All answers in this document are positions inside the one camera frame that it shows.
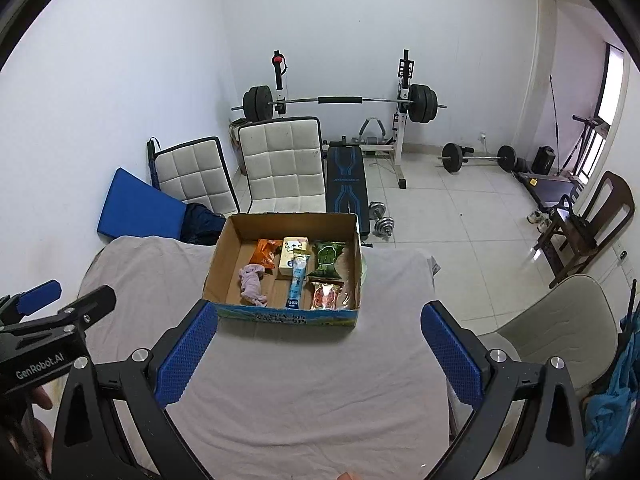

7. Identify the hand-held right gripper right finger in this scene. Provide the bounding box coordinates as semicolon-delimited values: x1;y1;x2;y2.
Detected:
421;301;588;480

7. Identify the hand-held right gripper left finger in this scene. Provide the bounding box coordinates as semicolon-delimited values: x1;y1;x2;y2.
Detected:
50;300;219;480

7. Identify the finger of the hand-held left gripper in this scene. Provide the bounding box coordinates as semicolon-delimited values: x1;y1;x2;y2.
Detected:
0;285;117;342
0;280;63;321

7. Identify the purple plush toy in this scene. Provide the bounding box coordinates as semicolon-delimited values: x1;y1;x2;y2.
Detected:
238;264;268;307

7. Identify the cardboard box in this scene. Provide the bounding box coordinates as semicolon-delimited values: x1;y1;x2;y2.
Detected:
202;211;362;327

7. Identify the orange snack packet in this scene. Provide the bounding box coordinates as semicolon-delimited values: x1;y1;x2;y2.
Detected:
248;238;283;268

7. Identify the long blue white packet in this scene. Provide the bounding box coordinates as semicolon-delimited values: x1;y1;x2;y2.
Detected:
285;249;312;310

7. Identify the red snack packet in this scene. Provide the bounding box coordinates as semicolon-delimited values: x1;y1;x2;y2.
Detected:
310;280;346;311

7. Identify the yellow tissue pack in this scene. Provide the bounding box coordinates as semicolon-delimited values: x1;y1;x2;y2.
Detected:
276;236;311;281

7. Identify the green snack packet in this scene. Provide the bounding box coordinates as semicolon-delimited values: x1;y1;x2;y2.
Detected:
307;240;347;278

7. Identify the person's left hand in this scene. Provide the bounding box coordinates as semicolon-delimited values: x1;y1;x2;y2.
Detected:
0;386;55;480

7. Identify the blue foam mat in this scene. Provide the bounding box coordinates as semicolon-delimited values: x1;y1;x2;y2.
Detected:
96;167;187;241

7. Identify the grey plastic chair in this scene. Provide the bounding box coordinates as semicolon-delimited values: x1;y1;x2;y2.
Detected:
445;274;633;441

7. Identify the dark blue cloth bag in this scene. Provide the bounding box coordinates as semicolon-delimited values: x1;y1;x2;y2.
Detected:
180;203;227;246

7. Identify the grey cloth covered table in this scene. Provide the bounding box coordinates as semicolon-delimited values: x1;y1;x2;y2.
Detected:
77;235;453;480

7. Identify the black blue pole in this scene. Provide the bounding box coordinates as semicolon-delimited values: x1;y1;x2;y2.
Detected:
146;137;161;187

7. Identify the white padded chair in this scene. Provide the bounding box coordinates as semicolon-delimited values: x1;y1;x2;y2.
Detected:
152;136;241;218
237;116;327;215

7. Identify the blue fabric bag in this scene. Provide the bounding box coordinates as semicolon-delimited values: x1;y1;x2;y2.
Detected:
582;305;640;456

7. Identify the black handbag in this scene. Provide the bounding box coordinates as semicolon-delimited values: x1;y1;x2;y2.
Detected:
555;195;598;247

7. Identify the black treadmill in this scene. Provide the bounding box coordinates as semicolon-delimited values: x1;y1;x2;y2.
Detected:
515;115;608;211

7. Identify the short barbell with black plates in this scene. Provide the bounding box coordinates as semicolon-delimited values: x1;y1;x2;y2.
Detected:
437;142;517;173

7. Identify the white barbell rack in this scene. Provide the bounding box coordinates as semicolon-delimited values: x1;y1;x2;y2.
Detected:
270;50;416;191

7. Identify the black blue weight bench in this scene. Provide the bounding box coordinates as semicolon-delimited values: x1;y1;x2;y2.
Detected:
325;137;373;238

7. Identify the black bin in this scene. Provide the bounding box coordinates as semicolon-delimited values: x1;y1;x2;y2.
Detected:
531;146;557;175

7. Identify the dark wooden chair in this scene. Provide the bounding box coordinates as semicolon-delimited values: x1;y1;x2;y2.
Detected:
532;170;636;288

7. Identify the long barbell with black plates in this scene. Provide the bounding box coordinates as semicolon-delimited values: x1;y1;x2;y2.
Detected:
231;84;448;123

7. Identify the black standing bar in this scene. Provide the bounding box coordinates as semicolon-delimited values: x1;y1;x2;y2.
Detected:
549;75;559;149

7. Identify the window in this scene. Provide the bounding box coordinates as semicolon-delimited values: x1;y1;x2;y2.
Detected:
597;42;627;127

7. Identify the grey handled exercise machine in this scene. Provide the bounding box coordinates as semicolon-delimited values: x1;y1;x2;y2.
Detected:
357;116;396;153

